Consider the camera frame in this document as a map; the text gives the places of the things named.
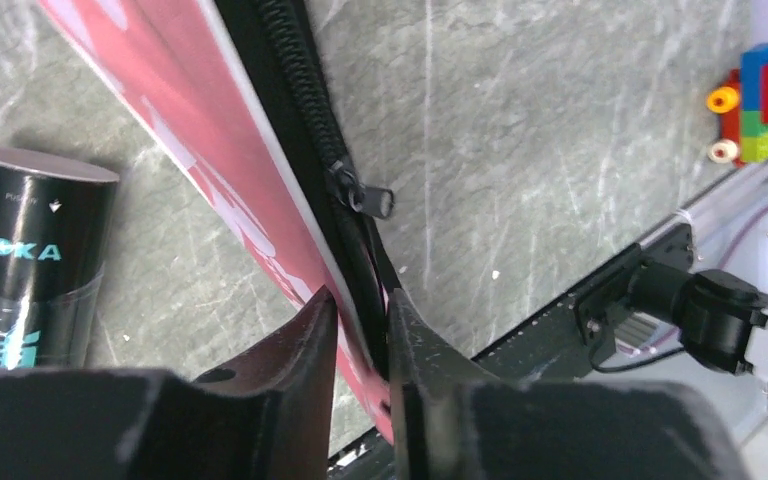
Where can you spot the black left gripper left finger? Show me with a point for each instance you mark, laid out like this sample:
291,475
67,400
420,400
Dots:
265,414

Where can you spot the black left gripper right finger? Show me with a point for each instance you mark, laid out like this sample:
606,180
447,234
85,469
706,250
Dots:
453,419

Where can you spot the black shuttlecock tube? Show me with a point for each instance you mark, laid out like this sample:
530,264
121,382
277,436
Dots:
55,219

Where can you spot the pink racket bag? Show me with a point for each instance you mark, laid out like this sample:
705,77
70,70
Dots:
235,93

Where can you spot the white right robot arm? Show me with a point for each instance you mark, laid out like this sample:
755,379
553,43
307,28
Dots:
722,320

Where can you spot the red blue toy brick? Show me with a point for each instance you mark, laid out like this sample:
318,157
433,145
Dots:
741,104

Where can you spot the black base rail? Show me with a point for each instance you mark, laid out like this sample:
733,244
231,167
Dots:
554,342

